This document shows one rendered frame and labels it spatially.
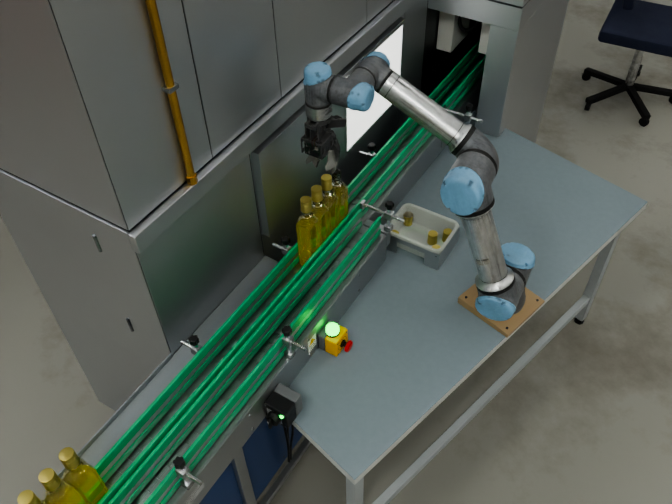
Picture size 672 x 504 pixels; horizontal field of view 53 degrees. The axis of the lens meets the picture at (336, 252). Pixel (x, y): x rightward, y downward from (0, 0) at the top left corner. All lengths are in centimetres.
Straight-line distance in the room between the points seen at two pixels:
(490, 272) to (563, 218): 74
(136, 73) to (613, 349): 244
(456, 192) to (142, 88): 82
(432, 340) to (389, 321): 15
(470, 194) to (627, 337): 172
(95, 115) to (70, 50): 15
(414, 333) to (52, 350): 180
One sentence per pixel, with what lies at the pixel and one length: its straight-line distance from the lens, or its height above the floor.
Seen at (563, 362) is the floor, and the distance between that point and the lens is 320.
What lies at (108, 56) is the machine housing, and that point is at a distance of 150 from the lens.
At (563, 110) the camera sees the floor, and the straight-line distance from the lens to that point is 459.
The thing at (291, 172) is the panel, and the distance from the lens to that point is 217.
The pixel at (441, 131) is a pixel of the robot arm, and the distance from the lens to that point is 192.
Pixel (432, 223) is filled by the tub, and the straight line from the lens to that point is 250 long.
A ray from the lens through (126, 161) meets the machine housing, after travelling 161.
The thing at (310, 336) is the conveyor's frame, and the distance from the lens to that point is 209.
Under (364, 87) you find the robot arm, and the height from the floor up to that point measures 154.
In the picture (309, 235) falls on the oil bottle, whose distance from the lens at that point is 211.
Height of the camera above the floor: 254
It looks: 47 degrees down
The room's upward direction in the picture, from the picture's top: 2 degrees counter-clockwise
